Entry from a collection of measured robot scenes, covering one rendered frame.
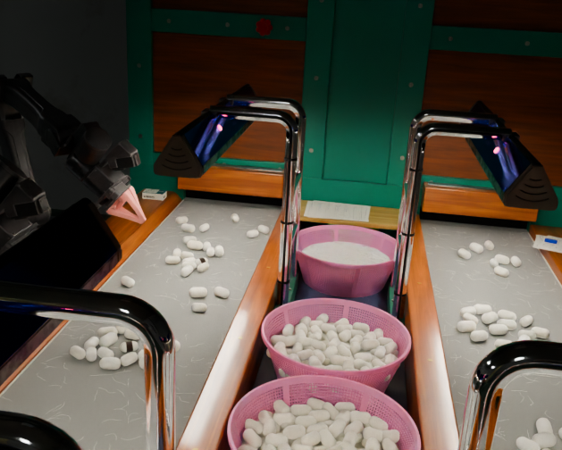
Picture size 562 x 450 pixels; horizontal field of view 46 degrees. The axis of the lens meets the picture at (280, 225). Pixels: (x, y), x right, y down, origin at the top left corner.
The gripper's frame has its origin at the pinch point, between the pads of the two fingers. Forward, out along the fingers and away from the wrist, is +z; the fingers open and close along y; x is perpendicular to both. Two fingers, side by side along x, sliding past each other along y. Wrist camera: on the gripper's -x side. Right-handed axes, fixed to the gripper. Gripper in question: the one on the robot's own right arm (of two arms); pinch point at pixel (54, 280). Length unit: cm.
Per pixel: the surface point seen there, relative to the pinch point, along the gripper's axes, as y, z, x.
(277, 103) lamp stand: 43, 7, -39
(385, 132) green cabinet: 85, 34, -45
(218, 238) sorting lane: 56, 20, -1
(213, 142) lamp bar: 18.5, 3.5, -31.0
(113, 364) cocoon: -6.8, 16.4, -0.2
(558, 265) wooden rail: 54, 81, -55
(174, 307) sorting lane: 17.4, 19.6, -1.0
